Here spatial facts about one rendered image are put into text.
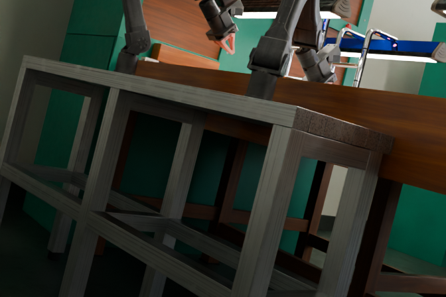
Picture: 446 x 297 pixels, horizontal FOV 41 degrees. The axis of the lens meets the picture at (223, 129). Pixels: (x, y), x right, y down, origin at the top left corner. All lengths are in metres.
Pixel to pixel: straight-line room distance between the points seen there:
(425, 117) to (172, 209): 0.74
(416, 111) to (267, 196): 0.40
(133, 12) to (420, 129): 0.97
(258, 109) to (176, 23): 1.44
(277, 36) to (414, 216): 3.44
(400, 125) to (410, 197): 3.47
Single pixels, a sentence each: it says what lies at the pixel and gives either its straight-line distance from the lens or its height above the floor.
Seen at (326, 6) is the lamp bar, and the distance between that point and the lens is 1.96.
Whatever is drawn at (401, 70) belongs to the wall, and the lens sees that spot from 5.19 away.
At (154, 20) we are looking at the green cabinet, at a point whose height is 0.95.
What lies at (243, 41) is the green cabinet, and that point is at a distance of 2.69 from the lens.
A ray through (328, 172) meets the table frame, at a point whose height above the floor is 0.51.
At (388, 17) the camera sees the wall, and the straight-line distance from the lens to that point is 4.96.
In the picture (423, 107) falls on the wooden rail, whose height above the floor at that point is 0.74.
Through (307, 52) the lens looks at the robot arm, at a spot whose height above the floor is 0.87.
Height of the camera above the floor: 0.61
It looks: level
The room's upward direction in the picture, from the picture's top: 14 degrees clockwise
